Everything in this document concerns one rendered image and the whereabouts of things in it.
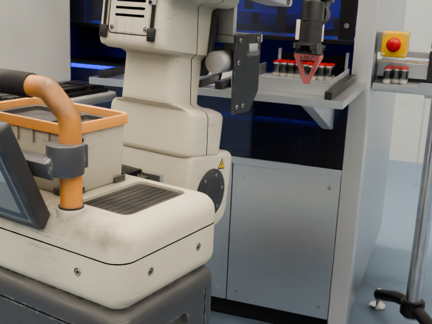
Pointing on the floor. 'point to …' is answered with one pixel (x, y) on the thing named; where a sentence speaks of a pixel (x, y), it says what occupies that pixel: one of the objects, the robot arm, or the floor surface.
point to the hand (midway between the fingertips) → (306, 80)
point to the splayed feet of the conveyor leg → (406, 308)
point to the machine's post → (354, 161)
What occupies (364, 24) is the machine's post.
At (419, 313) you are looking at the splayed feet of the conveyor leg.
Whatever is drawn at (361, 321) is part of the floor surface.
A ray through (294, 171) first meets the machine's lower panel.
